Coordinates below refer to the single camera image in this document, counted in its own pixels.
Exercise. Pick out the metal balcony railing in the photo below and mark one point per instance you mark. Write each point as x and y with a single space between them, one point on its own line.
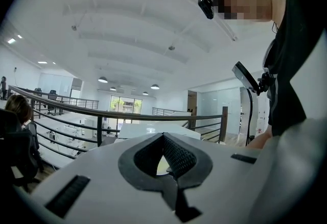
166 111

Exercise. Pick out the black office chair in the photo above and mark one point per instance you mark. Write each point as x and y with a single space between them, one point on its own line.
15 146

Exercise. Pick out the white table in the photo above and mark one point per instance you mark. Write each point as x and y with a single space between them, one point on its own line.
158 129

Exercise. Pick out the large dome pendant lamp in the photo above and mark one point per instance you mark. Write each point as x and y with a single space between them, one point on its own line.
103 79

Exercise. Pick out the person's black shirt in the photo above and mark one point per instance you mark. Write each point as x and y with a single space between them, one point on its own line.
286 70

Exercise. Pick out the dark metal railing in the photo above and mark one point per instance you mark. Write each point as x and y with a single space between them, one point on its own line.
76 112

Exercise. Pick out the glass window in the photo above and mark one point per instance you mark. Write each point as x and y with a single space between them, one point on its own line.
125 105

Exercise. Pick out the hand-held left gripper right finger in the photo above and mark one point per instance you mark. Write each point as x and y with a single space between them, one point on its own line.
189 159

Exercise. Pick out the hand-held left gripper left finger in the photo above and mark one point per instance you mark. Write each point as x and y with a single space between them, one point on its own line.
127 167

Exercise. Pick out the black chest-mounted device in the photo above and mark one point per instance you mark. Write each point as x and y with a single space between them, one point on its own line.
246 78

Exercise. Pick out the black head-worn camera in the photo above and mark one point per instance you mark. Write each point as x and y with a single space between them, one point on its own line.
206 5

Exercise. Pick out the person's right forearm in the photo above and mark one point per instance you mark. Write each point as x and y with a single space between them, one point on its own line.
259 140

